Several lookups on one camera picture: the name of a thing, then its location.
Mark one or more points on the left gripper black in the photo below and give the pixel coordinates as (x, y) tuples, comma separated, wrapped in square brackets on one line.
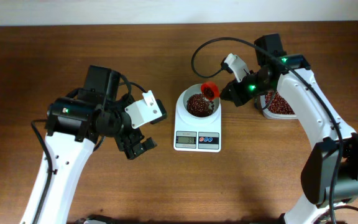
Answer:
[(135, 137)]

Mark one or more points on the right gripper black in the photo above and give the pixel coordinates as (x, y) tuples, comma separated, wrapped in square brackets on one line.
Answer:
[(234, 94)]

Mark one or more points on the orange measuring scoop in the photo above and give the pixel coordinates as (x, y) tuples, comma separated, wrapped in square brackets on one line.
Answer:
[(210, 90)]

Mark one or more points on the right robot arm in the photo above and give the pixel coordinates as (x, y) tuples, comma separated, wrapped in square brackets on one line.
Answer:
[(329, 178)]

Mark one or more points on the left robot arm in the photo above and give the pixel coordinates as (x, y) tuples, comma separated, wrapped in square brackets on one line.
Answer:
[(76, 125)]

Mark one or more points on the white digital kitchen scale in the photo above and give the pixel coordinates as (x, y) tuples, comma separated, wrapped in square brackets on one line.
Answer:
[(197, 134)]

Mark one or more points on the clear plastic container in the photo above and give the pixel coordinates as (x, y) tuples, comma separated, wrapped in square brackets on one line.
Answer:
[(270, 115)]

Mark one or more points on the red beans in container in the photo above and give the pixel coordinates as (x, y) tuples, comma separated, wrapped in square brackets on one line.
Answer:
[(278, 105)]

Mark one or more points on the red beans in bowl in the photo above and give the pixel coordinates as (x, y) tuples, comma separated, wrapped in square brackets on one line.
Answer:
[(199, 106)]

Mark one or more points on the white round bowl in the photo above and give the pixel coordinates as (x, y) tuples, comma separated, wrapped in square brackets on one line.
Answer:
[(196, 89)]

